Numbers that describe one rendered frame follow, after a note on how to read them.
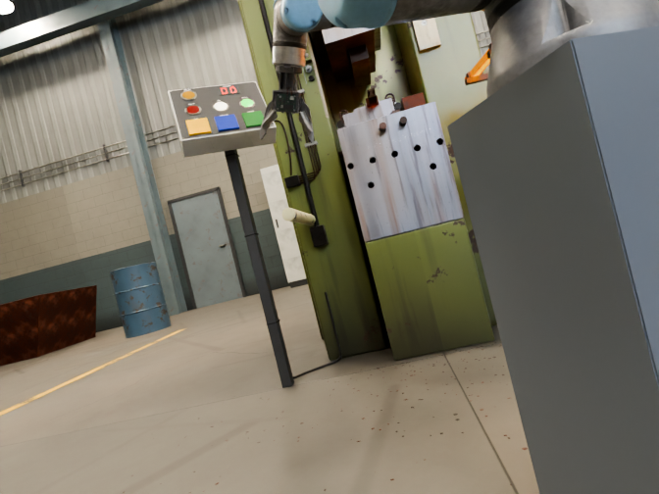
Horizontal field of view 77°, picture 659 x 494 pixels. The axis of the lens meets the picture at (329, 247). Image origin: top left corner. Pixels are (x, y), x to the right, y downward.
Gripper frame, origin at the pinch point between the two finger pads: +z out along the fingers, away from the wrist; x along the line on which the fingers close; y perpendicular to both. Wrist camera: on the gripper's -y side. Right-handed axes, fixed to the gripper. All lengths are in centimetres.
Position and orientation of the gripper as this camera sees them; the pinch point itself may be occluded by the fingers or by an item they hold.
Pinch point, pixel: (286, 141)
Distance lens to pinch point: 125.7
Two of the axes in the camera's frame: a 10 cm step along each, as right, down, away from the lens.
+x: 10.0, 0.8, -0.1
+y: -0.4, 3.2, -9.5
